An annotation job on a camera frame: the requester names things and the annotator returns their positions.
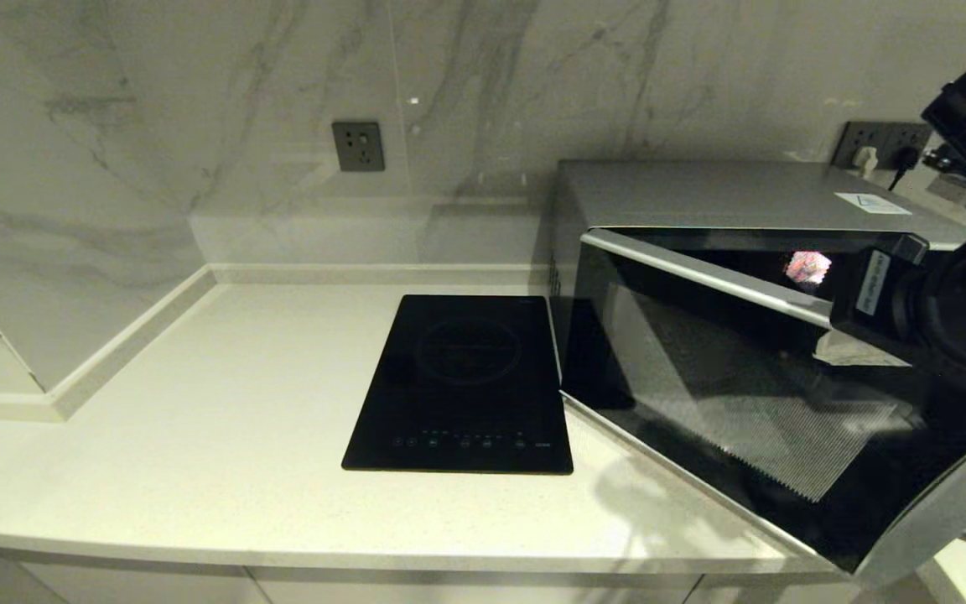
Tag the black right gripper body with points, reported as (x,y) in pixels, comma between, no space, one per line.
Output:
(873,294)

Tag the white paper sheet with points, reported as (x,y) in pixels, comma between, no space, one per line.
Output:
(873,203)

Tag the grey double wall socket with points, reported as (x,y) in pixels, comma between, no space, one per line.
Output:
(881,136)

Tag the black glass microwave door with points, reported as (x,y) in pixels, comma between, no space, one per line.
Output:
(743,419)

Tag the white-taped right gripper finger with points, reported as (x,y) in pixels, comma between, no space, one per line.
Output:
(856,352)

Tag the black glass induction cooktop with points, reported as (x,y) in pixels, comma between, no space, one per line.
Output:
(462,386)

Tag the grey single wall socket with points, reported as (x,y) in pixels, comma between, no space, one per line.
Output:
(359,147)

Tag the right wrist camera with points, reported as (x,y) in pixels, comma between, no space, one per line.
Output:
(948,159)

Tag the white power plug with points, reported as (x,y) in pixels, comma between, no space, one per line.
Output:
(866,159)

